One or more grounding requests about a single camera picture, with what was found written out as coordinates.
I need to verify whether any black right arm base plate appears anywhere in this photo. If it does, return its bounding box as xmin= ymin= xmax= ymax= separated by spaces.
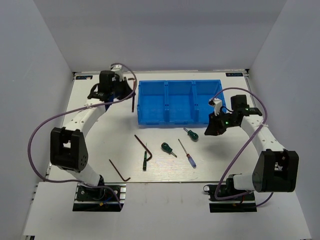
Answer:
xmin=203 ymin=175 xmax=257 ymax=213

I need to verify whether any brown hex key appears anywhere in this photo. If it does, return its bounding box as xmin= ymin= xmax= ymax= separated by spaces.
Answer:
xmin=127 ymin=77 xmax=137 ymax=113
xmin=134 ymin=134 xmax=153 ymax=162
xmin=108 ymin=158 xmax=132 ymax=182

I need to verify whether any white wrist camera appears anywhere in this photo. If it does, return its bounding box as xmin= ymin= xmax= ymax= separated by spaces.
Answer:
xmin=110 ymin=64 xmax=124 ymax=82
xmin=208 ymin=97 xmax=223 ymax=116

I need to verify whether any blue three-compartment bin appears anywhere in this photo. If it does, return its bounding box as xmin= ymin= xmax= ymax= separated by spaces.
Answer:
xmin=137 ymin=79 xmax=222 ymax=126

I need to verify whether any dark right corner label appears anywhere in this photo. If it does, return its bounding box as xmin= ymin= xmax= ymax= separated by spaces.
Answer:
xmin=225 ymin=72 xmax=244 ymax=77

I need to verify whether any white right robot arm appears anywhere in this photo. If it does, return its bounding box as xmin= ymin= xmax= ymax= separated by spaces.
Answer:
xmin=204 ymin=94 xmax=299 ymax=200

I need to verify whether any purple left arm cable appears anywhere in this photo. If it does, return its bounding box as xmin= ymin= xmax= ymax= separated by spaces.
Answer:
xmin=27 ymin=62 xmax=138 ymax=210

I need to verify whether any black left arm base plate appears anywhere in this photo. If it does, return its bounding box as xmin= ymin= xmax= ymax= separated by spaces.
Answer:
xmin=72 ymin=183 xmax=126 ymax=212

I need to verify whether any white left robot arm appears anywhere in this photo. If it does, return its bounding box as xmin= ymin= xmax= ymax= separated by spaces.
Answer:
xmin=50 ymin=64 xmax=135 ymax=200

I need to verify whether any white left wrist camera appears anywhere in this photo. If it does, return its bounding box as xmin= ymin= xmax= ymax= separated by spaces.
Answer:
xmin=110 ymin=64 xmax=124 ymax=82

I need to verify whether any stubby green screwdriver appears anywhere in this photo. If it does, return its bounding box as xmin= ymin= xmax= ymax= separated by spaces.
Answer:
xmin=161 ymin=142 xmax=178 ymax=158
xmin=183 ymin=127 xmax=199 ymax=142

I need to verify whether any dark left corner label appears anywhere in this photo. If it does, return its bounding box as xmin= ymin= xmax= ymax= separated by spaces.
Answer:
xmin=75 ymin=75 xmax=93 ymax=80

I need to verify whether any slim green black screwdriver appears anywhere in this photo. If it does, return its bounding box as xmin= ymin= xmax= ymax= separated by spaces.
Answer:
xmin=142 ymin=143 xmax=148 ymax=171

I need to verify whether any dark corner label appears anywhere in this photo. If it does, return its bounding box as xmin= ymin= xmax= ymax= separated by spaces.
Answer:
xmin=75 ymin=75 xmax=93 ymax=80
xmin=225 ymin=72 xmax=244 ymax=77

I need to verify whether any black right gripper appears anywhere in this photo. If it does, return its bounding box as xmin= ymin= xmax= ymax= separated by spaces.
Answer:
xmin=204 ymin=109 xmax=239 ymax=136

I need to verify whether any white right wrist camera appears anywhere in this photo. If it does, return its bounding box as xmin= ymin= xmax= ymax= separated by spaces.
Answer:
xmin=208 ymin=97 xmax=223 ymax=116

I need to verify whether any blue red handle screwdriver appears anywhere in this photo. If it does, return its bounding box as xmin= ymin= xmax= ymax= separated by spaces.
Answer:
xmin=178 ymin=139 xmax=197 ymax=169

